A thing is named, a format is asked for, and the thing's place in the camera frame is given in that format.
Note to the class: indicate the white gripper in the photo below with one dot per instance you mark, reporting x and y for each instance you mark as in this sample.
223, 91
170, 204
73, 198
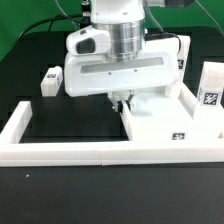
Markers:
155, 66

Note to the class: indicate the white desk tabletop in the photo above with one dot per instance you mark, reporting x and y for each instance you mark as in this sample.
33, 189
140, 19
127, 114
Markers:
153, 117

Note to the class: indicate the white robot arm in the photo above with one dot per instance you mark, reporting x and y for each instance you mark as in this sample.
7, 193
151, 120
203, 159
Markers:
115, 55

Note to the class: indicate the black cable connector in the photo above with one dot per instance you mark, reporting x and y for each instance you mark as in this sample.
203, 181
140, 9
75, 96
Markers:
86, 12

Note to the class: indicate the white U-shaped obstacle frame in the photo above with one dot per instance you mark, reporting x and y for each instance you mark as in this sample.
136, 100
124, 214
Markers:
15, 154

